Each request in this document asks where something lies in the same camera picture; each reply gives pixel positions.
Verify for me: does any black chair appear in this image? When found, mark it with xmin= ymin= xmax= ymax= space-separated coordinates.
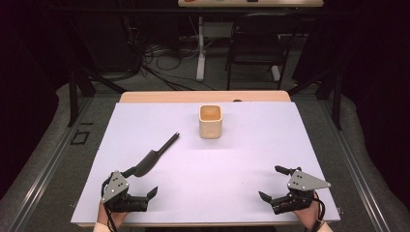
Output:
xmin=224 ymin=13 xmax=303 ymax=91

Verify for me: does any person's left hand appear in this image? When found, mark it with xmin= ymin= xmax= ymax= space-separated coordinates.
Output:
xmin=97 ymin=201 xmax=130 ymax=228

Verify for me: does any white-legged background table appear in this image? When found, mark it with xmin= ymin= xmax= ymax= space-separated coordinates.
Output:
xmin=177 ymin=0 xmax=325 ymax=82

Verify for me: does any black spatula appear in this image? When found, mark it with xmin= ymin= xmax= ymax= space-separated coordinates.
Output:
xmin=132 ymin=131 xmax=181 ymax=178

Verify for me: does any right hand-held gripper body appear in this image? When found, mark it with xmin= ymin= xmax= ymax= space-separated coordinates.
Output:
xmin=270 ymin=169 xmax=332 ymax=216

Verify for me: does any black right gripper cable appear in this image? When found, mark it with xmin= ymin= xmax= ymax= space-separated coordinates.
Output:
xmin=311 ymin=190 xmax=327 ymax=232

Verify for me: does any black metal frame stand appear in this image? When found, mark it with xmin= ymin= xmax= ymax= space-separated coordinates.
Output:
xmin=287 ymin=69 xmax=343 ymax=131
xmin=67 ymin=69 xmax=128 ymax=129

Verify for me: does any person's right hand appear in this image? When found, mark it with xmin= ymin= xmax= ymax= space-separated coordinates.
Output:
xmin=294 ymin=202 xmax=324 ymax=230

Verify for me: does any beige square wooden cup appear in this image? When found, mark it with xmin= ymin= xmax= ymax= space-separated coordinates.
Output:
xmin=197 ymin=103 xmax=223 ymax=140

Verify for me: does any bundle of black floor cables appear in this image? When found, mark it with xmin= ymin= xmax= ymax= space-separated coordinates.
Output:
xmin=122 ymin=15 xmax=217 ymax=92

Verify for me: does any light wooden table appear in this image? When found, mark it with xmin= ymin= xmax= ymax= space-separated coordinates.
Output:
xmin=76 ymin=90 xmax=341 ymax=228

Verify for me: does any white foam mat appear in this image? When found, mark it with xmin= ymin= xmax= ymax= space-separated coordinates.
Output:
xmin=71 ymin=101 xmax=341 ymax=225

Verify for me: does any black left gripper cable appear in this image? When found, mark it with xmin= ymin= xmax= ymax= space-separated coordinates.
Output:
xmin=101 ymin=179 xmax=120 ymax=232

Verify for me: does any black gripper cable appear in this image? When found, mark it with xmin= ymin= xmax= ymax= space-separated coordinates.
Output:
xmin=311 ymin=190 xmax=327 ymax=232
xmin=101 ymin=179 xmax=120 ymax=232

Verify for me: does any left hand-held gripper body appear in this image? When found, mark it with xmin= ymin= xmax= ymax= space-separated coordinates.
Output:
xmin=101 ymin=170 xmax=151 ymax=214

